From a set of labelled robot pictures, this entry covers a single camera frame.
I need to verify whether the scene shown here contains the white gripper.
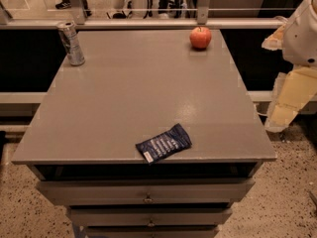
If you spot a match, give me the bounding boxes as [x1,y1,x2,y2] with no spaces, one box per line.
[262,0,317,133]

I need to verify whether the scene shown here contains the blue rxbar blueberry wrapper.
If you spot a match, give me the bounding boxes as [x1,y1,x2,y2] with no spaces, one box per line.
[136,124,192,165]

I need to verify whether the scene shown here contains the silver redbull can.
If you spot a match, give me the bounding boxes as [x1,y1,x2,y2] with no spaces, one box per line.
[57,21,85,66]

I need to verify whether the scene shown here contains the red apple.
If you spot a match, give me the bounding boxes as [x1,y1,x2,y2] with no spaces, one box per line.
[189,27,212,49]

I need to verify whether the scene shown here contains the grey drawer cabinet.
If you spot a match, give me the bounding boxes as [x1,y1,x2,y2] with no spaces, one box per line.
[11,29,278,238]

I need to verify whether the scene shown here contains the grey metal railing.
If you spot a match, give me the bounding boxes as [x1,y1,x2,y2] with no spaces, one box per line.
[0,0,285,30]

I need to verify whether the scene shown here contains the person's legs in background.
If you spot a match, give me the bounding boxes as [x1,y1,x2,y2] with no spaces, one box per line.
[53,0,93,18]

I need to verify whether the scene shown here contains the top grey drawer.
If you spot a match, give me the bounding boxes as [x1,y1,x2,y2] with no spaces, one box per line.
[37,178,255,206]

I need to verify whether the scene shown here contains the grey drawer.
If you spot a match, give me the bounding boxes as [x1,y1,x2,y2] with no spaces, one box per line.
[37,178,255,206]
[85,226,219,238]
[67,205,232,227]

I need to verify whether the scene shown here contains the bottom grey drawer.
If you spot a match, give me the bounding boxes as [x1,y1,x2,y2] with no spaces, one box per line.
[85,226,219,238]

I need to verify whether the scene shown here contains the middle grey drawer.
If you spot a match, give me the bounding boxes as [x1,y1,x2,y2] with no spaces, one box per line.
[67,205,232,227]

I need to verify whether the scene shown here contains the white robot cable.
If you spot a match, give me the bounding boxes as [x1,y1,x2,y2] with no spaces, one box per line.
[254,102,269,118]

